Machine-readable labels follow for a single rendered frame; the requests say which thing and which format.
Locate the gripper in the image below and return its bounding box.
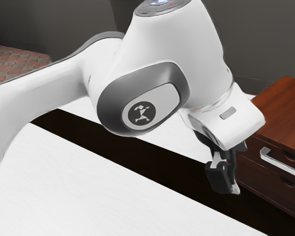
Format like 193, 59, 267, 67
192, 128, 248, 195

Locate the brown wooden drawer cabinet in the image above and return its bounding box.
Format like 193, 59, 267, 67
235, 75, 295, 223

